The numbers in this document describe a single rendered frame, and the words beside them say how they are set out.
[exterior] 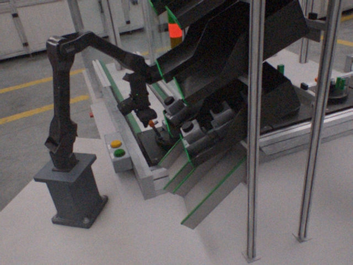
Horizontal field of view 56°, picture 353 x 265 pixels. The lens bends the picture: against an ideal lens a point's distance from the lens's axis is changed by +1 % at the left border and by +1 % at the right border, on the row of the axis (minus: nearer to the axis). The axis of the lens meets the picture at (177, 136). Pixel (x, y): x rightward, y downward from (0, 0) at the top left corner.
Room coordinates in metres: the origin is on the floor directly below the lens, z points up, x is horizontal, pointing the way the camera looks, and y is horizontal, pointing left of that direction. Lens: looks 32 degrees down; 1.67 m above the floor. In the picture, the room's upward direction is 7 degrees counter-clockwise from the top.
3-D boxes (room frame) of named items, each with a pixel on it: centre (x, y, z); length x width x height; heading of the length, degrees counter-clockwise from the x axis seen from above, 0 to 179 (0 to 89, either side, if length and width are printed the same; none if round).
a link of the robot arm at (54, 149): (0.89, 0.37, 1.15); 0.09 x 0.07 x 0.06; 38
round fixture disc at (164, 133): (1.11, 0.02, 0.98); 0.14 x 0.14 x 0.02
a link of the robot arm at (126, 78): (1.08, 0.12, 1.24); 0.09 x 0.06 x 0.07; 128
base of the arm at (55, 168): (0.88, 0.37, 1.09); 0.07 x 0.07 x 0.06; 71
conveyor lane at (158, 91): (1.40, 0.08, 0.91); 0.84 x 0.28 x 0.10; 16
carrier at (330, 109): (1.32, -0.70, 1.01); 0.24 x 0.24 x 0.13; 16
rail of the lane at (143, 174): (1.33, 0.24, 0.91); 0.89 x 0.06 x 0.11; 16
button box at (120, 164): (1.13, 0.25, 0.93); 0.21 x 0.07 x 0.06; 16
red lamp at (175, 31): (1.32, -0.04, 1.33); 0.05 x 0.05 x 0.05
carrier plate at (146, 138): (1.11, 0.02, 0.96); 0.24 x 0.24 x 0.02; 16
